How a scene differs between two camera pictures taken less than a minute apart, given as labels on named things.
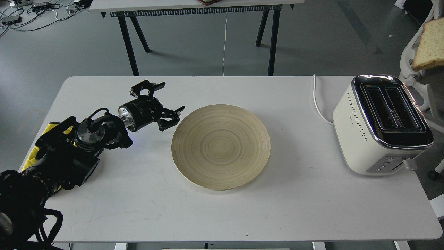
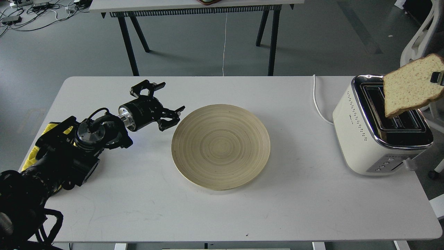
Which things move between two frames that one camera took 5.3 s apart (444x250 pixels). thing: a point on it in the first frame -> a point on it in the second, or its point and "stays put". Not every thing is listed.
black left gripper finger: x=136 y=90 stays put
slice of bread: x=431 y=47 -> x=409 y=86
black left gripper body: x=138 y=113 stays put
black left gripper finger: x=164 y=113 stays put
